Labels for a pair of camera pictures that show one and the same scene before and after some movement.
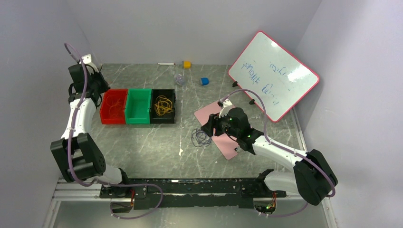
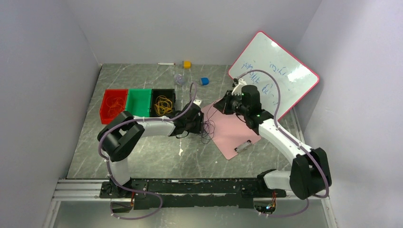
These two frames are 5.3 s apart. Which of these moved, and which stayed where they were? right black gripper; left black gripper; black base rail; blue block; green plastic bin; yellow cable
Moved: left black gripper; right black gripper
Stayed: green plastic bin; yellow cable; black base rail; blue block
